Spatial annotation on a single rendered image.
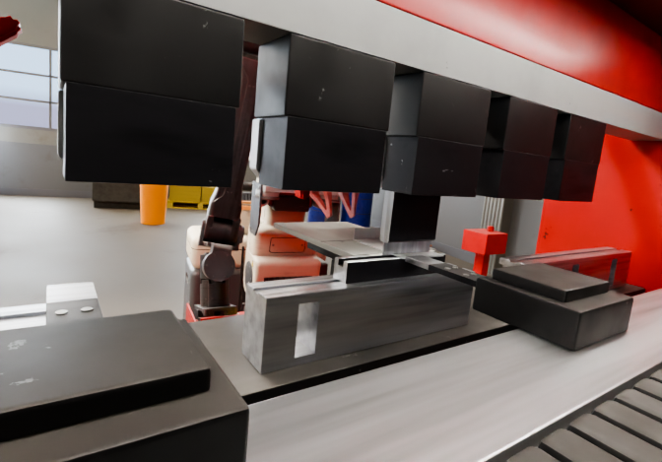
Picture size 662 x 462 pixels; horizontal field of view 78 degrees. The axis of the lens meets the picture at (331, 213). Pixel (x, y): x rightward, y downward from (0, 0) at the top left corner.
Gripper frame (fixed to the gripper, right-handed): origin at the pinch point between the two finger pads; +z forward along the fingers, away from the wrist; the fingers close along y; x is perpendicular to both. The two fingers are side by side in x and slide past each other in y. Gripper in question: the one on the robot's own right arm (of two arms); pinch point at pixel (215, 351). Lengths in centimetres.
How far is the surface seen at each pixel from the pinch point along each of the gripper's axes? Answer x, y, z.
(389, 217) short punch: 16.7, 38.1, -23.5
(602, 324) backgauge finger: 23, 63, -11
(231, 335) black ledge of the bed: -3.5, 26.7, -7.5
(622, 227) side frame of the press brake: 106, 25, -23
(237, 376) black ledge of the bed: -5.6, 37.1, -4.6
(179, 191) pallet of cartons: 86, -666, -142
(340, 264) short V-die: 9.5, 35.9, -17.0
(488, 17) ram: 29, 48, -52
